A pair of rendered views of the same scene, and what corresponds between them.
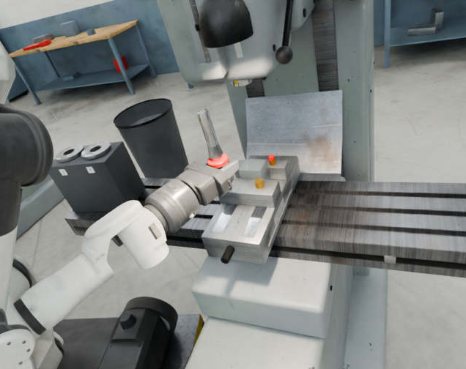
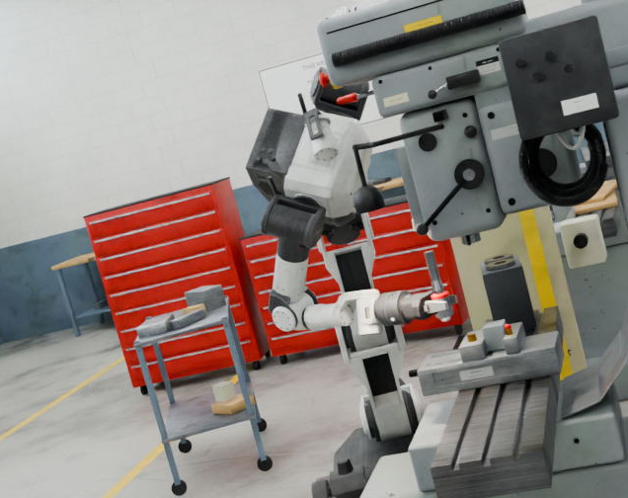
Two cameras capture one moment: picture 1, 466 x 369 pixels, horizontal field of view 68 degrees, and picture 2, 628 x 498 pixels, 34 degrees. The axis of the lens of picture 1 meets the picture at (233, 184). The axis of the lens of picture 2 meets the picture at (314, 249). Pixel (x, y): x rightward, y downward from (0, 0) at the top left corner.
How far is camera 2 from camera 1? 2.47 m
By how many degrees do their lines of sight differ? 76
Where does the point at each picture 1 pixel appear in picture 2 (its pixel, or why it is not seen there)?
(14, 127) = (301, 220)
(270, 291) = (427, 427)
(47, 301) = (311, 311)
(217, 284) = (432, 409)
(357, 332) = not seen: outside the picture
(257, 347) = (409, 471)
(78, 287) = (323, 315)
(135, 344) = not seen: hidden behind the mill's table
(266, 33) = (426, 211)
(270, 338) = not seen: hidden behind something
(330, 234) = (460, 406)
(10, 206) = (292, 251)
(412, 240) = (452, 431)
